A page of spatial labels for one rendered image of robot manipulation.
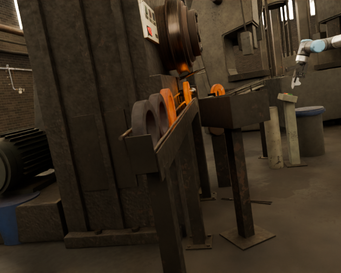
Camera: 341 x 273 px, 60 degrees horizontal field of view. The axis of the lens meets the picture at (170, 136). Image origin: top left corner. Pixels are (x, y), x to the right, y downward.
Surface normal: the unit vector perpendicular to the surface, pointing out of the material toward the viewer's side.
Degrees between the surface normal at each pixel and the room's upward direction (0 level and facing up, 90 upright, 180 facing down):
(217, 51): 90
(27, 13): 90
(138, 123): 69
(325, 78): 90
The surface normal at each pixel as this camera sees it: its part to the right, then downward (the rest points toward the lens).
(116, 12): -0.18, 0.18
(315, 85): 0.07, 0.14
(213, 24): -0.41, 0.20
